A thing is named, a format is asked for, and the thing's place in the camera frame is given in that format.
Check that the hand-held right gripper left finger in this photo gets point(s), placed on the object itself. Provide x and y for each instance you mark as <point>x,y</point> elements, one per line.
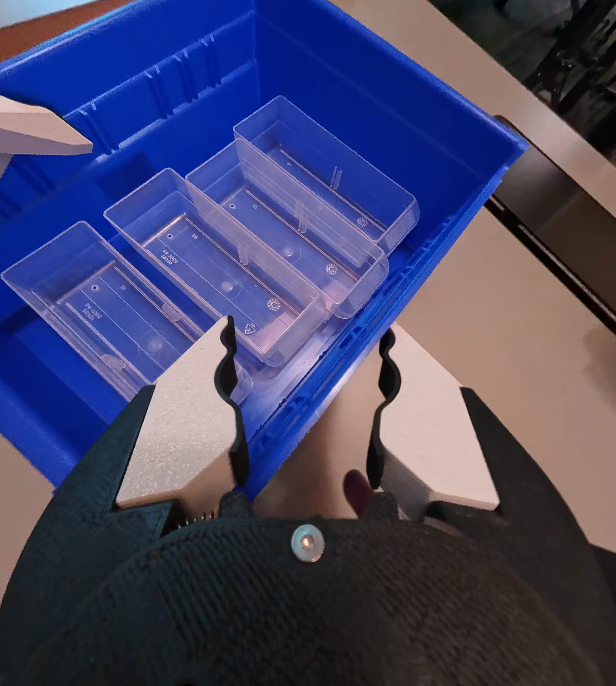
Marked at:
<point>179,429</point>

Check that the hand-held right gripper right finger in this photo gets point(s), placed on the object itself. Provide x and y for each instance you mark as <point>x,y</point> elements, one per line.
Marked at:
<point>431,439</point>

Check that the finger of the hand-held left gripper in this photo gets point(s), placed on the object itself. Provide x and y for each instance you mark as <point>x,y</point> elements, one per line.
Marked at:
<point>18,128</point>

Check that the clear plastic drawer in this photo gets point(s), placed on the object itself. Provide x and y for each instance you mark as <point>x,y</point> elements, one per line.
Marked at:
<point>335,182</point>
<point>99,311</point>
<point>222,278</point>
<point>308,252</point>

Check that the blue storage bin white label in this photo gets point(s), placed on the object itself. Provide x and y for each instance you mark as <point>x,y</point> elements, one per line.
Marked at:
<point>313,80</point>

